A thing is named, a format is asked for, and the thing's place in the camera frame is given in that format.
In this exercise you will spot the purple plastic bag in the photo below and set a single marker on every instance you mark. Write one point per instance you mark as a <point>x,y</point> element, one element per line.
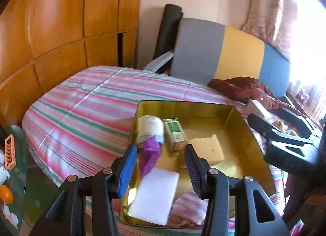
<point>150,154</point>

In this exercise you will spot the green and beige box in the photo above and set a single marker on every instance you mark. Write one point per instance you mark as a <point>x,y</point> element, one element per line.
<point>174,130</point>

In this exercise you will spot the maroon jacket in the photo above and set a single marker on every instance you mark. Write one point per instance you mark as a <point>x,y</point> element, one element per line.
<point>236,88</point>

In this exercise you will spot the yellow brown soft toy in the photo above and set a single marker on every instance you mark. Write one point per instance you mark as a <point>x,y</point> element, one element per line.
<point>279,124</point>

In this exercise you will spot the small purple box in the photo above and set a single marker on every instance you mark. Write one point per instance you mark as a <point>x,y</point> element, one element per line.
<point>304,96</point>

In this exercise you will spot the white towel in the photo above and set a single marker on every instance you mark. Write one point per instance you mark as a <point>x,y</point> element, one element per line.
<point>150,126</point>

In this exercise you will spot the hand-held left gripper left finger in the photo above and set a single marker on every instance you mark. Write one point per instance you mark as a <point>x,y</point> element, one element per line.
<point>126,172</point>

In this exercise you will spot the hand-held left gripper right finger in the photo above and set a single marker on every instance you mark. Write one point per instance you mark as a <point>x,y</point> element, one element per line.
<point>194,175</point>

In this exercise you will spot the black rolled mat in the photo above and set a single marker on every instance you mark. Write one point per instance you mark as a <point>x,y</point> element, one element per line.
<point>169,27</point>

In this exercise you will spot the white crumpled paper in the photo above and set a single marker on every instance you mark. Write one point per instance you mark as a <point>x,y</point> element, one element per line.
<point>3,174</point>
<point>10,217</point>

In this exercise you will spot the orange plastic rack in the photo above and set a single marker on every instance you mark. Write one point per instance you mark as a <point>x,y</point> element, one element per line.
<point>10,152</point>

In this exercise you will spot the white foam sponge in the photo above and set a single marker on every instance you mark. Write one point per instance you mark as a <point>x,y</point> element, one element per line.
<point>152,195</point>

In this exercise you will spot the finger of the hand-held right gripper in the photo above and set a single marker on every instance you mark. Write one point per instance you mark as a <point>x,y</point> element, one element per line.
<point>299,120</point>
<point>259,125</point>

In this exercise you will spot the cream cardboard box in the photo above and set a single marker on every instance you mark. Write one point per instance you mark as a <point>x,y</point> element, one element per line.
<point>257,107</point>

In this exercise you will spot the grey yellow blue armchair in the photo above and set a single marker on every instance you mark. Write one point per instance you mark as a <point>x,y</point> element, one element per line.
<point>198,47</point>

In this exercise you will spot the orange fruit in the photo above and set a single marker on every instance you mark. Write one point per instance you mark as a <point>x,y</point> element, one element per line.
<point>6,194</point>

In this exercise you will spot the small white box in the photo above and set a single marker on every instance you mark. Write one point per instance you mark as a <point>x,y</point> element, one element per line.
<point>296,87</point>

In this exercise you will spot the pink striped cloth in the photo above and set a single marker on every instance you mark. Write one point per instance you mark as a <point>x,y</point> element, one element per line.
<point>188,208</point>

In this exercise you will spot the gold tin box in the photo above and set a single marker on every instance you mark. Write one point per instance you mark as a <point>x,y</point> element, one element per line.
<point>229,129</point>

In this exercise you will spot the yellow sponge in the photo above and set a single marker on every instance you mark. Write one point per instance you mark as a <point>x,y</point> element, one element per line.
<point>210,149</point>

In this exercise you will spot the pale patterned curtain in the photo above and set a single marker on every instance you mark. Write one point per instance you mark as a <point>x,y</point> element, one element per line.
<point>272,9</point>

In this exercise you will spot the glass side table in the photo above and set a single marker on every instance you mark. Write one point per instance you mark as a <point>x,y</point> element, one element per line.
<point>19,182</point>

